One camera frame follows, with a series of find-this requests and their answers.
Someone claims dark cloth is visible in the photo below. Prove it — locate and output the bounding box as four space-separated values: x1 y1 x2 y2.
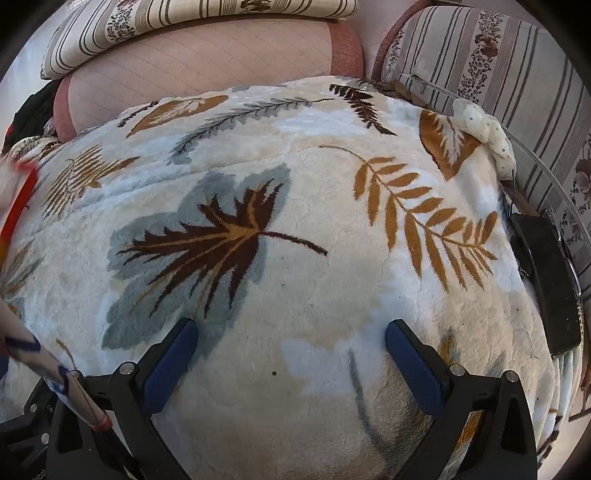
2 80 61 153

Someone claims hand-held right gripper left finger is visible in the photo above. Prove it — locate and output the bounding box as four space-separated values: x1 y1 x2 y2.
51 318 199 480

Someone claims leaf print plush blanket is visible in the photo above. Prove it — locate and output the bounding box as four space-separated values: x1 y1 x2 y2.
0 76 578 480

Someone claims red curved band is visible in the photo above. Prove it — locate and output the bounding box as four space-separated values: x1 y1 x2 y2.
0 159 41 245

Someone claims long striped floral cushion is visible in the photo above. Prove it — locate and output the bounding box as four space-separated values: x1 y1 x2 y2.
41 0 358 80

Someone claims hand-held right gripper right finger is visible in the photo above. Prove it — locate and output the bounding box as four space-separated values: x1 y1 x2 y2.
385 318 539 480

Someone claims grey striped floral cushion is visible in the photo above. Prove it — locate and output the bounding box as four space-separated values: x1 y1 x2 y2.
383 6 591 259

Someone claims white flower wire headband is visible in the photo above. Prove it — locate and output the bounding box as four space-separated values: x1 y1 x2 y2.
399 73 591 245

